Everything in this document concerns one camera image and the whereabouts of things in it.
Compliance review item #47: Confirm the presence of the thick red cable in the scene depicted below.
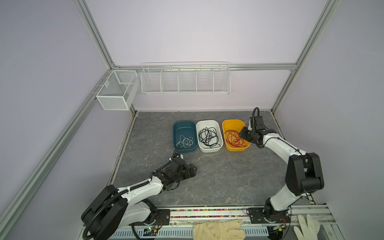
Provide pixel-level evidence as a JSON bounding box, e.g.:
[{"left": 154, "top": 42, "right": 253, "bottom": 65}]
[{"left": 224, "top": 129, "right": 247, "bottom": 148}]

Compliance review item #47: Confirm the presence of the thin black cable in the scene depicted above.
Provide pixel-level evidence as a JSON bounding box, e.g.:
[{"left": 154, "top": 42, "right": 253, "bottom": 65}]
[{"left": 197, "top": 126, "right": 222, "bottom": 149}]

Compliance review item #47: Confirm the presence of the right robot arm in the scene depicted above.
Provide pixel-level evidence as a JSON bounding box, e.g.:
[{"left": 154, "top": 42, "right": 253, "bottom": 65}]
[{"left": 240, "top": 116, "right": 325, "bottom": 223}]

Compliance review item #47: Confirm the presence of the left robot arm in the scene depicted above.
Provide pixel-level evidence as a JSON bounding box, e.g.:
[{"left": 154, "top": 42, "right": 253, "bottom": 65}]
[{"left": 81, "top": 149, "right": 198, "bottom": 240}]

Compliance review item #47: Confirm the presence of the yellow plastic tub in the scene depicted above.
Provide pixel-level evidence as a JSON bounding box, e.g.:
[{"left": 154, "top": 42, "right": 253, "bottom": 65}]
[{"left": 222, "top": 120, "right": 251, "bottom": 152}]

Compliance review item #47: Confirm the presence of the teal plastic tub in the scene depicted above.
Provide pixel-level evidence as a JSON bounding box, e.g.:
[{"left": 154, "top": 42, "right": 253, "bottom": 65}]
[{"left": 173, "top": 121, "right": 198, "bottom": 153}]

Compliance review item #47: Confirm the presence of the white plastic tub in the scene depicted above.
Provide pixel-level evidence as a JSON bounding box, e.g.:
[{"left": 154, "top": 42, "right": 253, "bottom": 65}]
[{"left": 196, "top": 120, "right": 224, "bottom": 153}]

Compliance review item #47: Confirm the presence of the cream work glove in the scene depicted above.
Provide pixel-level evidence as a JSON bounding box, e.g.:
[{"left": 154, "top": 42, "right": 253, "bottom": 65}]
[{"left": 193, "top": 220, "right": 246, "bottom": 240}]

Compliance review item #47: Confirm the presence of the small white mesh basket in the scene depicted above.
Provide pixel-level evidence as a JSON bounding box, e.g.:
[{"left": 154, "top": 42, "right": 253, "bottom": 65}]
[{"left": 96, "top": 70, "right": 140, "bottom": 111}]

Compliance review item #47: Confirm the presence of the white rubber glove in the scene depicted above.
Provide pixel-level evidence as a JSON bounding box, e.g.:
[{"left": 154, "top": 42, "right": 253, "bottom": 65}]
[{"left": 294, "top": 215, "right": 321, "bottom": 240}]

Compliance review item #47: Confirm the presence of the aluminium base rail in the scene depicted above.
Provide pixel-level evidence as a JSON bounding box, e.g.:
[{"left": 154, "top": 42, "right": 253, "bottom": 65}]
[{"left": 111, "top": 205, "right": 344, "bottom": 240}]

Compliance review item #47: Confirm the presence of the long white wire basket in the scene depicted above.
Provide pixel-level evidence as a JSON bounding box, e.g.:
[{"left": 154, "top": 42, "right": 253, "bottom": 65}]
[{"left": 141, "top": 62, "right": 232, "bottom": 95}]

